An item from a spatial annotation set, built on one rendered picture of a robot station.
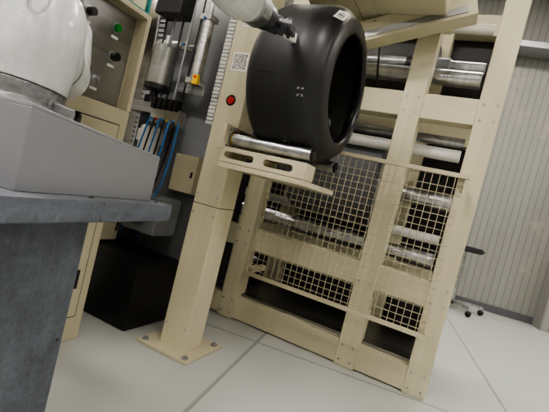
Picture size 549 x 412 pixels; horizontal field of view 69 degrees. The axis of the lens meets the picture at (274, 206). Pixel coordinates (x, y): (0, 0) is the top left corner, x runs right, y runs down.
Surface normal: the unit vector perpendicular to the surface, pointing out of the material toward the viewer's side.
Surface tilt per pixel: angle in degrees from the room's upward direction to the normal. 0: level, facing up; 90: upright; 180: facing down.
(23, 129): 90
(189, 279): 90
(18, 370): 90
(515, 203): 90
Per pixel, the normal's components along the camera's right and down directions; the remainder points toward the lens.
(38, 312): 0.93, 0.25
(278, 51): -0.40, -0.15
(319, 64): 0.28, 0.12
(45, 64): 0.75, 0.22
